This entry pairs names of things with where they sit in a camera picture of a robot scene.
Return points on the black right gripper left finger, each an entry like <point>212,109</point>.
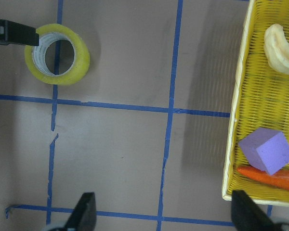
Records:
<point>83,217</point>

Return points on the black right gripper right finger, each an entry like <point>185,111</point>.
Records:
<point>247,216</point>

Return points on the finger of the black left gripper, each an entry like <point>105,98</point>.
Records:
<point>16,33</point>

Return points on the yellow tape roll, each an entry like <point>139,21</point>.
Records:
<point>35,56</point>

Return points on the orange toy carrot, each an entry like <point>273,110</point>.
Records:
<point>280,179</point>

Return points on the yellow plastic tray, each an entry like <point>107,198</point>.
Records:
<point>260,99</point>

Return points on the purple foam cube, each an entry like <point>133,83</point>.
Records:
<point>266,150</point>

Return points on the yellow toy banana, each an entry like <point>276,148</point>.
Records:
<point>276,49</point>

